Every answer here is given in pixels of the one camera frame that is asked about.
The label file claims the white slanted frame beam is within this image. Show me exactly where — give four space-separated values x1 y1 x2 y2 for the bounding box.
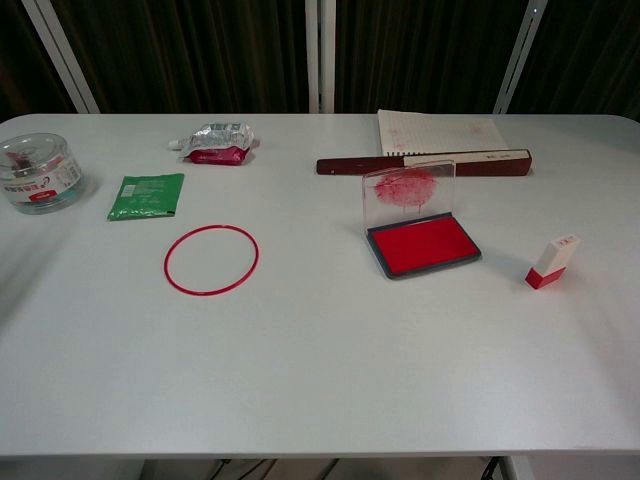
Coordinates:
20 0 100 114
492 0 549 115

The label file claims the red and white stamp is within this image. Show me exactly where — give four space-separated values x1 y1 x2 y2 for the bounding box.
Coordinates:
525 233 582 291

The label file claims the red thin ring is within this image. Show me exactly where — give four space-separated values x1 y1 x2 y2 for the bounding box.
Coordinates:
163 224 261 297

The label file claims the green foil packet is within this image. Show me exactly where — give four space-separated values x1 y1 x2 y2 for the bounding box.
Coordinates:
105 172 186 223

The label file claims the silver and red pouch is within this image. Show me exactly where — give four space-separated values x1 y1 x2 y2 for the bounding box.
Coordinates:
167 121 264 167

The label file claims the spiral notebook with grid paper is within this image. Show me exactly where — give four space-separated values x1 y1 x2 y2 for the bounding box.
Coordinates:
376 108 512 157

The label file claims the red ink stamp pad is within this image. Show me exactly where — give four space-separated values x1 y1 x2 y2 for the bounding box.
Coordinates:
360 158 484 282

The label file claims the long maroon and cream box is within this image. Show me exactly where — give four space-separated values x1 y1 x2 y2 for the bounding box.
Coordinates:
315 147 533 178

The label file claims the white vertical frame post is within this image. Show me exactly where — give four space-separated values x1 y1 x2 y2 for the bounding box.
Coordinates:
304 0 337 114

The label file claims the clear round clip container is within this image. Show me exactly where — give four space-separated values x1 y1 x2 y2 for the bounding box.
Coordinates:
0 132 85 216

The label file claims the dark pleated curtain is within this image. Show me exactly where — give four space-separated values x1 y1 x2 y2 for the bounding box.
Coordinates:
0 0 640 124

